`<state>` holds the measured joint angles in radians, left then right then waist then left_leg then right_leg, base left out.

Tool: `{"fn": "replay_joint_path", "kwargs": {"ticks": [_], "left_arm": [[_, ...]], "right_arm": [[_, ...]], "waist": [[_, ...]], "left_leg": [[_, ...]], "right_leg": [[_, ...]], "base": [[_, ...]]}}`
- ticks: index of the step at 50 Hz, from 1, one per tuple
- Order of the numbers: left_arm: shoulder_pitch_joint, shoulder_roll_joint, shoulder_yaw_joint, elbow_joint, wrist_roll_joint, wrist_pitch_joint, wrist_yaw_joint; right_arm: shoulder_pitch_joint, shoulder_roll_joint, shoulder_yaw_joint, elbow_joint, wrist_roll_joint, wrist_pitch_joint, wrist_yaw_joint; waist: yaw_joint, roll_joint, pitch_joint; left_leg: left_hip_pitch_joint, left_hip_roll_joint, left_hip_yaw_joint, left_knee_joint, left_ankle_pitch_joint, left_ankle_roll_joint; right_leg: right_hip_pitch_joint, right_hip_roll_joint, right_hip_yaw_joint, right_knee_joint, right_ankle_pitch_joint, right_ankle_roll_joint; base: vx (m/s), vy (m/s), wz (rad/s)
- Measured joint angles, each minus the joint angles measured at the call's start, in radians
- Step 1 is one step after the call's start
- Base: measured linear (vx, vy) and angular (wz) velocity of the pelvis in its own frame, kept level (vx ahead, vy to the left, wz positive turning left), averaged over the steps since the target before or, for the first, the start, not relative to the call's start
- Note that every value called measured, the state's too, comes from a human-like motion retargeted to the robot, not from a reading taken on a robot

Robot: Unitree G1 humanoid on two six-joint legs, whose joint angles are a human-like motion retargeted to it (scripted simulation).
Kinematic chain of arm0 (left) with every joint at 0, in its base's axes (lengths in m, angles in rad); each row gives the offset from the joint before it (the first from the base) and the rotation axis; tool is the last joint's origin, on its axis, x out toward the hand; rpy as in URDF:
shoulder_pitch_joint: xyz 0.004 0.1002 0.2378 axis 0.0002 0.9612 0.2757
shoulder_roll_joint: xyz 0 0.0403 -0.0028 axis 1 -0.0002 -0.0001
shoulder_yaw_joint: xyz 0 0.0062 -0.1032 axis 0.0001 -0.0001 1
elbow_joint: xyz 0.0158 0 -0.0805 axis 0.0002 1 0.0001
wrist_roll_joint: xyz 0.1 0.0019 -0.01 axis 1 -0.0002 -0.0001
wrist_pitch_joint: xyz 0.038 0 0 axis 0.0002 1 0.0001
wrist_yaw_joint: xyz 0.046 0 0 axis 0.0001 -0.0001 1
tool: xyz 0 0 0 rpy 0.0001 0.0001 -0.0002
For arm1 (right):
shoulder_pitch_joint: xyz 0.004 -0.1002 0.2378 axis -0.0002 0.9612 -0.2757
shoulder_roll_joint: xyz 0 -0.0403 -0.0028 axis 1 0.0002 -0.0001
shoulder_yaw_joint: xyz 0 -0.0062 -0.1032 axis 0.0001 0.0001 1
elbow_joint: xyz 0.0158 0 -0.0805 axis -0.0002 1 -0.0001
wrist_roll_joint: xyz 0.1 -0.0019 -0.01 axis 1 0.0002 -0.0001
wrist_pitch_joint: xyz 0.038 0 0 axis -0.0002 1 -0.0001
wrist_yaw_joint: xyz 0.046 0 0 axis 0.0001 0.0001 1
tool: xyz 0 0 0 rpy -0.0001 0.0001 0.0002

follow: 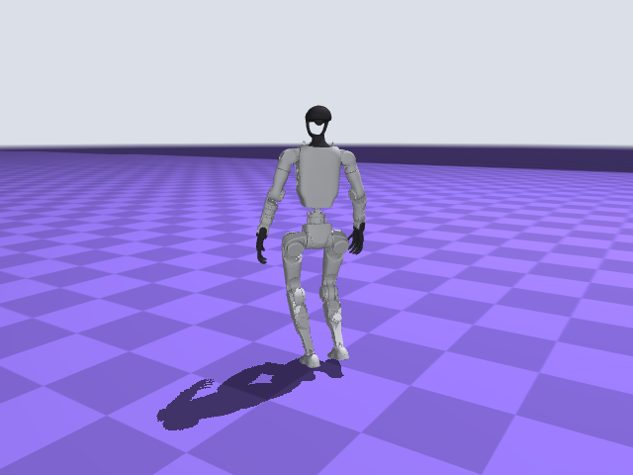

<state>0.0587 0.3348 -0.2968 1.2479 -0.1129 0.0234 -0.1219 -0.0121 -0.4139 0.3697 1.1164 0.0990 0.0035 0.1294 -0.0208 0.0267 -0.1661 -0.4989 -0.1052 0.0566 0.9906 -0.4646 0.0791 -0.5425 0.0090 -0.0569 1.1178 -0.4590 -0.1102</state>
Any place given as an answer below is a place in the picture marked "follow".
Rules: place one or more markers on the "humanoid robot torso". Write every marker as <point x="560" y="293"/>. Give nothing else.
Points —
<point x="317" y="182"/>

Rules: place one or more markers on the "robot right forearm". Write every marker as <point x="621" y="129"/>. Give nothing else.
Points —
<point x="359" y="212"/>

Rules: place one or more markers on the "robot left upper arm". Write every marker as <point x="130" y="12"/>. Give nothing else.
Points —
<point x="286" y="158"/>

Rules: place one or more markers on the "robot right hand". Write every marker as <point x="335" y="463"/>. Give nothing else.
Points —
<point x="358" y="239"/>

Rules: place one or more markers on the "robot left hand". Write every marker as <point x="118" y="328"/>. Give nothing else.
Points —
<point x="259" y="244"/>

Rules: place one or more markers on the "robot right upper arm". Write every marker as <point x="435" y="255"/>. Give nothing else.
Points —
<point x="352" y="173"/>

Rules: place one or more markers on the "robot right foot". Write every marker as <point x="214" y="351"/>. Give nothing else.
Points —
<point x="339" y="354"/>

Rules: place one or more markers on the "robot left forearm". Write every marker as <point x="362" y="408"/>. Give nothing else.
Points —
<point x="268" y="213"/>

